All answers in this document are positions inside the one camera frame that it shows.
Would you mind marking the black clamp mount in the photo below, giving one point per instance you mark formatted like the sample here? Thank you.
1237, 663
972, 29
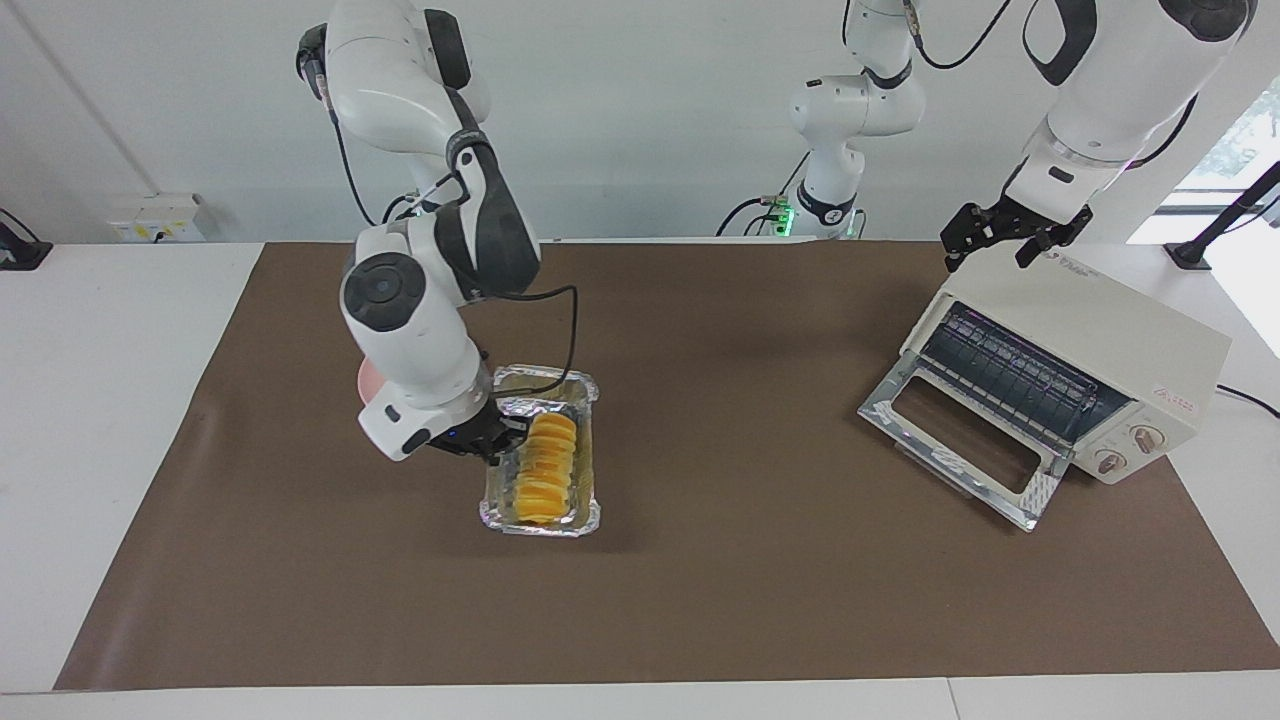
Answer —
20, 250

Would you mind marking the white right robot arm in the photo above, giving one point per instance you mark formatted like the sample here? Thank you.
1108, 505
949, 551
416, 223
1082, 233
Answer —
410, 330

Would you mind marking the brown table mat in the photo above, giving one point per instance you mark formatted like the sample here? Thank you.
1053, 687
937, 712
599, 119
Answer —
760, 600

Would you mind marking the glass oven door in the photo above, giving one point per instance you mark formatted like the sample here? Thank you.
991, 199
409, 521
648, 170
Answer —
900, 405

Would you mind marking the large oven knob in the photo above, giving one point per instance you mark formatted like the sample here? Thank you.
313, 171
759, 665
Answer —
1148, 438

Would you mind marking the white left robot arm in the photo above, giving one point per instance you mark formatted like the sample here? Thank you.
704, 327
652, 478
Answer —
1110, 90

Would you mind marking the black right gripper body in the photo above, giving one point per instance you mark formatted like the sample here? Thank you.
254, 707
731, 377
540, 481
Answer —
465, 435

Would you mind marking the small oven knob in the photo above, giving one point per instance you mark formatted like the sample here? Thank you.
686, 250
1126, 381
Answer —
1110, 461

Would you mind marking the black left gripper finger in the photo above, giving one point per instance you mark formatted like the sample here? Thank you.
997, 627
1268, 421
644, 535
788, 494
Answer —
1027, 253
952, 258

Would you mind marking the cream toaster oven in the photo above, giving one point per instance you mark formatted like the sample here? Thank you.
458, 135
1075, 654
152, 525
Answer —
1120, 330

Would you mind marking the sliced golden bread loaf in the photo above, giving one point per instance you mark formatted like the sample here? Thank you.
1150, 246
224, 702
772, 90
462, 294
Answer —
545, 470

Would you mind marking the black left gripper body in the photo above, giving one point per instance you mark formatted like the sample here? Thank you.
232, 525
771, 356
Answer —
995, 222

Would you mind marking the black camera stand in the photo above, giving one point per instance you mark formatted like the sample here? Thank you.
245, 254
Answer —
1230, 210

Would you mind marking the white wall socket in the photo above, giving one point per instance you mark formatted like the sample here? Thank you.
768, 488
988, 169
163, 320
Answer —
155, 218

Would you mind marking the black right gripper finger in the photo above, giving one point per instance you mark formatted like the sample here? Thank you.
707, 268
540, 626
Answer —
515, 430
495, 457

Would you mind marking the pink round plate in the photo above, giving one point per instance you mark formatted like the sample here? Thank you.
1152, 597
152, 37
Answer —
364, 380

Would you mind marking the aluminium foil tray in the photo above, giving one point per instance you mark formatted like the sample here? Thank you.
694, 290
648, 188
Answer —
588, 400

